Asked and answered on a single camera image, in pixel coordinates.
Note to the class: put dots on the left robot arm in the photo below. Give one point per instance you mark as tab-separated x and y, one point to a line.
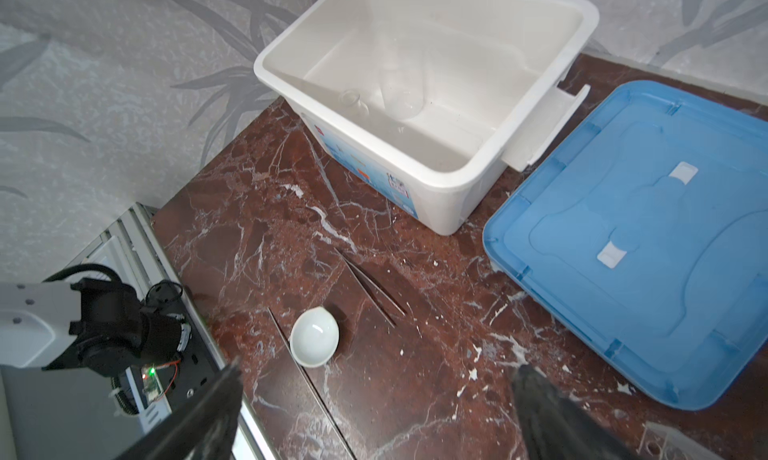
85	316

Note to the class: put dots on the green circuit board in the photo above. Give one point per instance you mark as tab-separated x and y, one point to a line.
152	384

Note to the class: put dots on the aluminium front rail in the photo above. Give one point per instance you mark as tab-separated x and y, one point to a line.
130	248

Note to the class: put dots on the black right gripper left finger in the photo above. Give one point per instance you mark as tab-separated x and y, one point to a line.
202	428

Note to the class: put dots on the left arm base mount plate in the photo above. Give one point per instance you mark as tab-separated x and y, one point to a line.
189	369

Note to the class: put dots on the clear plastic measuring beaker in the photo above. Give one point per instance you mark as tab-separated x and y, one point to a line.
401	76

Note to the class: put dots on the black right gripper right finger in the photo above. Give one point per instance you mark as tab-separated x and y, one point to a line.
554	427

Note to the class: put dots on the small white ceramic dish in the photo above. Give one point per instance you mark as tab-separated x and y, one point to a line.
314	337

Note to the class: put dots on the clear acrylic test tube rack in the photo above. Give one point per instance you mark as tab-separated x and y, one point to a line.
662	442

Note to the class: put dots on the small glass jar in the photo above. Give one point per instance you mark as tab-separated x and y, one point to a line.
352	106

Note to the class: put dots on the metal tweezers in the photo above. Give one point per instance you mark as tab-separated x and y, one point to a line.
372	289

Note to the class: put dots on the glass stirring rod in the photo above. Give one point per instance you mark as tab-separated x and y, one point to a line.
315	393

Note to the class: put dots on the white plastic storage bin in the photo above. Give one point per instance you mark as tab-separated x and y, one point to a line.
493	100

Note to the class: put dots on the light blue bin lid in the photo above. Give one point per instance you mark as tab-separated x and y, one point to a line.
645	234

